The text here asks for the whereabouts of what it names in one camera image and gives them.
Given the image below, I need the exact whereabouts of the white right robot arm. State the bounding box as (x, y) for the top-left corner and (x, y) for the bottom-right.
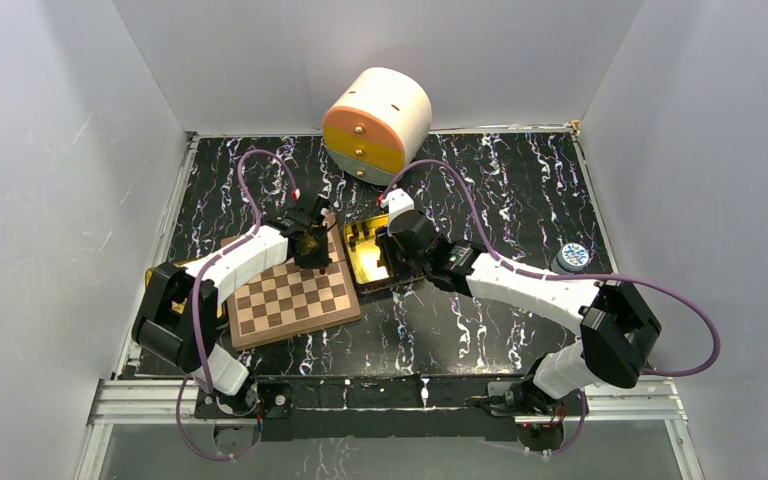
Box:
(381, 209), (662, 414)

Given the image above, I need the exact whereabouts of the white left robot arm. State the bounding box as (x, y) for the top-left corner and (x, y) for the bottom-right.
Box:
(131, 195), (331, 416)

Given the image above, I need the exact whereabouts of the gold tin with dark pieces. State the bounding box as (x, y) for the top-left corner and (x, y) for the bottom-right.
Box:
(340, 214), (423, 294)

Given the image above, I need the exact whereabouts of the wooden chess board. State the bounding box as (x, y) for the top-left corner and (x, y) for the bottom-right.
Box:
(226, 214), (362, 351)

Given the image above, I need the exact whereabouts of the gold tin with light pieces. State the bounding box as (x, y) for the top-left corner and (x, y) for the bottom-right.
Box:
(144, 258), (230, 331)

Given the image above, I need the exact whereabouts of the blue white round cap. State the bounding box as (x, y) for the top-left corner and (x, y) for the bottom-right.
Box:
(550, 242), (591, 275)

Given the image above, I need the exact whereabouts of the round pastel drawer cabinet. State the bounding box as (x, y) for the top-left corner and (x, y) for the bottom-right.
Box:
(322, 67), (432, 186)

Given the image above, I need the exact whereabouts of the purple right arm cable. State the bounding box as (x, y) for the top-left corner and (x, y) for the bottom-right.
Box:
(378, 158), (722, 379)

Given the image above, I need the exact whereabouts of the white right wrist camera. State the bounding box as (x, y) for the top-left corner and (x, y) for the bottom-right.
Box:
(378, 188), (416, 236)

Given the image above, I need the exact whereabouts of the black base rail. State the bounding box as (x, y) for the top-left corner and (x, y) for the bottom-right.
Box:
(194, 374), (588, 451)

